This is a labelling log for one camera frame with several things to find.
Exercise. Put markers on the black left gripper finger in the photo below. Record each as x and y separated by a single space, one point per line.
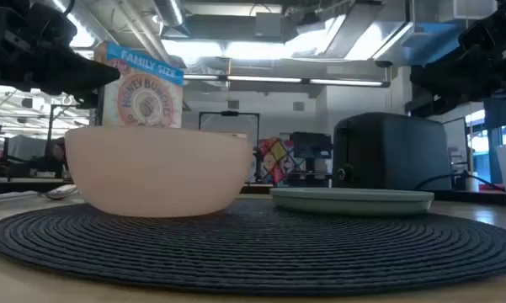
87 99
76 73

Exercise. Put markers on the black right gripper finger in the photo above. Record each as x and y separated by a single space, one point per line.
450 78

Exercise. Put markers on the family size cereal box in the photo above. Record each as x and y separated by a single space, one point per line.
145 103

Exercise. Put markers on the black toaster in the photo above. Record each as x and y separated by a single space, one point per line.
391 151

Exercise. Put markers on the metal spoon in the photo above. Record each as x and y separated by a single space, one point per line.
61 191

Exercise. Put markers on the pink plastic bowl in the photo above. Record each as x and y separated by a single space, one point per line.
158 172

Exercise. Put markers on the black background machine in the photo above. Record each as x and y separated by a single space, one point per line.
311 147

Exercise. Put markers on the pale green plate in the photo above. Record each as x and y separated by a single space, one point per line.
351 202

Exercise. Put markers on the long ceiling light strip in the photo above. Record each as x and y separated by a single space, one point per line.
278 79

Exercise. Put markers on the grey ceiling box unit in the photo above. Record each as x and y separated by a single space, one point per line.
268 24

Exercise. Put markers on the colourful patterned panel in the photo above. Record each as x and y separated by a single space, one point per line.
275 162

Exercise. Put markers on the black round woven placemat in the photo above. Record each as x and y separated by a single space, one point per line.
252 252

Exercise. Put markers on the black metal stand frame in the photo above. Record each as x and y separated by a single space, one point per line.
229 113
50 126

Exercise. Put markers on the black aluminium table frame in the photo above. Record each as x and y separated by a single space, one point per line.
467 198

